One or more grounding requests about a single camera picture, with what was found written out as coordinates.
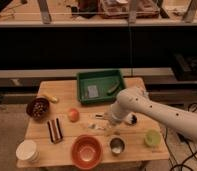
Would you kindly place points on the orange peach fruit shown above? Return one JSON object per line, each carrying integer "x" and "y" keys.
{"x": 73, "y": 115}

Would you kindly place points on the green plastic cup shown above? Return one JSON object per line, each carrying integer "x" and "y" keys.
{"x": 152, "y": 138}

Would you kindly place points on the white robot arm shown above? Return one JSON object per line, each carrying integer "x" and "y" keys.
{"x": 135, "y": 99}

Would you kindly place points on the small metal cup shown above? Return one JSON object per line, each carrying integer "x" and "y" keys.
{"x": 117, "y": 146}

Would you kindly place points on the orange plastic bowl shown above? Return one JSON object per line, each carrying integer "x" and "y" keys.
{"x": 86, "y": 152}

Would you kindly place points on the green pickle in tray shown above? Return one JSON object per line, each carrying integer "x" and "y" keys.
{"x": 113, "y": 89}

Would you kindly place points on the yellow banana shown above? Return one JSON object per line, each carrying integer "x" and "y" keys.
{"x": 51, "y": 98}

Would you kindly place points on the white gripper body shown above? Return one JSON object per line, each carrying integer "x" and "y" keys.
{"x": 112, "y": 122}

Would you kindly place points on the striped brown white sponge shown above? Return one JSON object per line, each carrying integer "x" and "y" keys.
{"x": 55, "y": 132}

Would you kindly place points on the green plastic tray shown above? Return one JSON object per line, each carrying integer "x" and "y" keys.
{"x": 104, "y": 80}

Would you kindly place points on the white dish brush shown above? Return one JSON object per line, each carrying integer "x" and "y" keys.
{"x": 130, "y": 119}

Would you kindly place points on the white paper cup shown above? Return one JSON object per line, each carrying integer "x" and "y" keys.
{"x": 27, "y": 151}

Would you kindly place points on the grey card in tray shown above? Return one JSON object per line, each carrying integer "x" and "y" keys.
{"x": 92, "y": 91}

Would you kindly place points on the brown bowl with nuts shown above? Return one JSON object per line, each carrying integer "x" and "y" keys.
{"x": 38, "y": 108}

